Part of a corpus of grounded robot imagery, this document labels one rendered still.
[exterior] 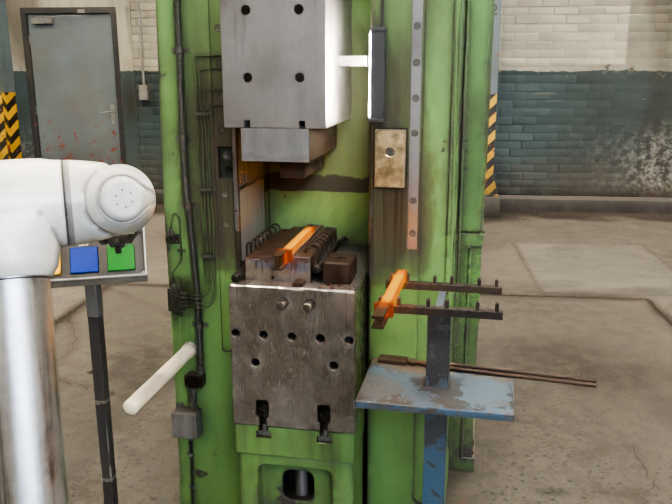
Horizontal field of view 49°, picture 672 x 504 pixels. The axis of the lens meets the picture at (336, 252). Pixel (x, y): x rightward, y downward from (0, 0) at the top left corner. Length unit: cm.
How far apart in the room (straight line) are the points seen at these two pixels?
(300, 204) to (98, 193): 159
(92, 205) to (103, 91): 762
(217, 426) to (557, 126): 617
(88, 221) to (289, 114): 108
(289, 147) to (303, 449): 91
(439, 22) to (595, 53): 608
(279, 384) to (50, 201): 127
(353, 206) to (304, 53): 70
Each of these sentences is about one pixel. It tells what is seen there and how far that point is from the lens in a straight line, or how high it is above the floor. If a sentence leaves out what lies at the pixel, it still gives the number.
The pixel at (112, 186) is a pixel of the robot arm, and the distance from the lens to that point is 112.
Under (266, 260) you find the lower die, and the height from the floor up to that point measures 98.
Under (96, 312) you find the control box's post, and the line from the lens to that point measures 236.
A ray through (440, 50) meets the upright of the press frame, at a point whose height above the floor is 158.
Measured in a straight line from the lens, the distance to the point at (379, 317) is 170.
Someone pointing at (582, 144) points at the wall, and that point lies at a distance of 825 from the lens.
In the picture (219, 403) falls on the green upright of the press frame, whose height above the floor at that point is 43.
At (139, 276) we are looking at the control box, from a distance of 220.
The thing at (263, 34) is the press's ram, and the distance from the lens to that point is 214.
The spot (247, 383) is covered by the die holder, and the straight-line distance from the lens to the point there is 230.
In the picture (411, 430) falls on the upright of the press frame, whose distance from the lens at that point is 248.
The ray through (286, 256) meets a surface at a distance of 218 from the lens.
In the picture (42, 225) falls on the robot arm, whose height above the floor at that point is 132.
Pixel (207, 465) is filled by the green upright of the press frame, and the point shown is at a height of 19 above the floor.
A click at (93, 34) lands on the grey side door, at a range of 876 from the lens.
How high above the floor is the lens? 154
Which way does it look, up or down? 14 degrees down
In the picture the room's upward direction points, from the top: straight up
